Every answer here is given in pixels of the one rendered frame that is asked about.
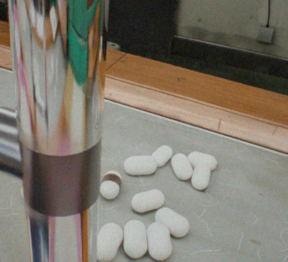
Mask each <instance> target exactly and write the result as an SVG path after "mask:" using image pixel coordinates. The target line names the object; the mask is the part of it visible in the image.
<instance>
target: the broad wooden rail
mask: <svg viewBox="0 0 288 262"><path fill-rule="evenodd" d="M10 48H11V43H10V30H9V23H7V22H4V21H0V68H2V69H6V70H9V71H12V58H11V51H10ZM104 99H105V100H109V101H113V102H116V103H119V104H121V105H125V106H128V107H132V108H134V109H138V110H141V111H144V112H149V113H152V114H155V115H158V116H161V117H164V118H168V119H171V120H174V121H178V122H180V123H184V124H188V125H192V126H195V127H198V128H201V129H204V130H207V131H210V132H214V133H216V134H220V135H226V136H228V137H231V138H234V139H237V140H240V141H243V142H247V143H249V144H253V145H257V146H261V147H264V148H267V149H270V150H273V151H276V152H279V153H284V154H287V155H288V96H286V95H283V94H279V93H276V92H273V91H265V90H263V89H259V88H256V87H252V86H249V85H245V84H242V83H238V82H234V81H231V80H227V79H224V78H219V77H215V76H210V75H207V74H204V73H199V72H197V71H192V70H189V69H185V68H182V67H178V66H175V65H171V64H164V63H162V62H157V61H155V60H151V59H147V58H143V57H139V56H136V55H132V54H129V53H122V52H120V51H116V50H113V49H109V48H107V59H106V72H105V96H104Z"/></svg>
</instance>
